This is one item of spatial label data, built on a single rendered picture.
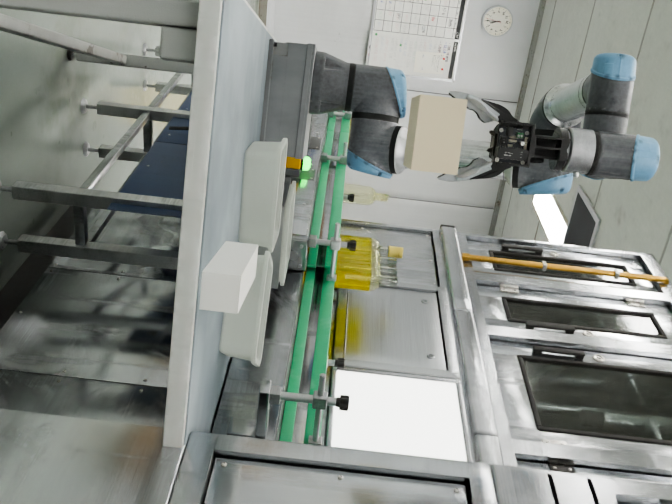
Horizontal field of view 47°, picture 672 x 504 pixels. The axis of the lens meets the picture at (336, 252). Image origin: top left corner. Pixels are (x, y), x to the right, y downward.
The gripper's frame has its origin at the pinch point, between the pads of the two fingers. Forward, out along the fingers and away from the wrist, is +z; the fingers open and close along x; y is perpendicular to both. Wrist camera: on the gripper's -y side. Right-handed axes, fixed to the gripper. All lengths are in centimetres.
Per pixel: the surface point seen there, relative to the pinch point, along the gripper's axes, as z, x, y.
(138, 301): 70, 56, -85
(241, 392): 32, 57, -20
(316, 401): 16, 51, -6
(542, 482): -21, 52, 17
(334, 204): 17, 23, -94
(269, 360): 27, 53, -31
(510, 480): -16, 52, 17
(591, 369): -61, 60, -81
